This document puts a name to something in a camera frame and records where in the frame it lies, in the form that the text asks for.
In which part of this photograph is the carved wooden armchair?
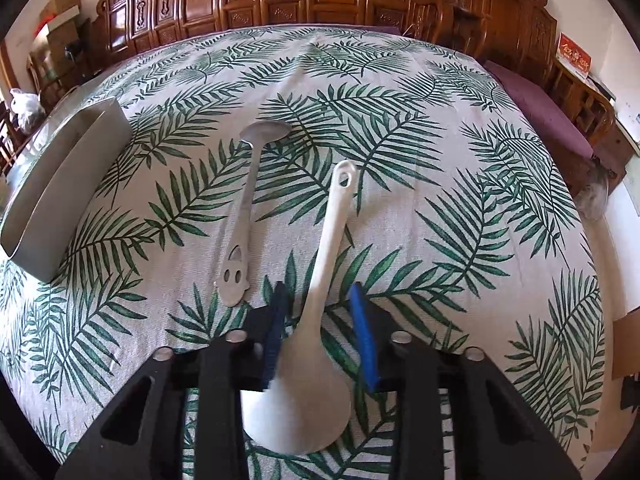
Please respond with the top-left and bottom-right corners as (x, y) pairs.
(437, 0), (616, 161)

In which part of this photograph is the small wooden chair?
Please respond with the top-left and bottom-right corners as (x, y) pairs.
(27, 45), (96, 106)

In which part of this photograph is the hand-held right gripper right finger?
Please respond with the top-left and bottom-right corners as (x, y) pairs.
(349, 282), (583, 480)

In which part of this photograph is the red calendar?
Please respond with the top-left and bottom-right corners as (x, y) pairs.
(556, 32), (592, 73)

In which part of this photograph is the white rice spoon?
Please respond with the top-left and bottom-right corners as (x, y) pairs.
(240, 160), (358, 456)

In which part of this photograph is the long purple sofa cushion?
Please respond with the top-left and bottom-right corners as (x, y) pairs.
(345, 22), (405, 37)

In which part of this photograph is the metal spoon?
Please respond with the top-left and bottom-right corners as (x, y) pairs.
(214, 121), (292, 307)

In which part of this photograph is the flat cardboard sheet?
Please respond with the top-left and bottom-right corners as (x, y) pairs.
(612, 312), (640, 381)

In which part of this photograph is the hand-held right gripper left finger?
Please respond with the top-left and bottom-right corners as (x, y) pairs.
(54, 281), (293, 480)

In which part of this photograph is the white plastic bag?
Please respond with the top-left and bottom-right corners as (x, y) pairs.
(9, 87), (41, 128)

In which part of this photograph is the grey fluffy bundle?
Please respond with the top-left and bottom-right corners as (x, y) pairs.
(575, 170), (613, 221)

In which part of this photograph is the leaf print tablecloth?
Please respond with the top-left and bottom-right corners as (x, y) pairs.
(0, 25), (613, 480)

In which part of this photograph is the purple armchair cushion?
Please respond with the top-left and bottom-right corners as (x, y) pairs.
(482, 60), (596, 158)

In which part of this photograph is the grey utensil holder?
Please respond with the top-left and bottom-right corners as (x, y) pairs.
(0, 97), (132, 283)

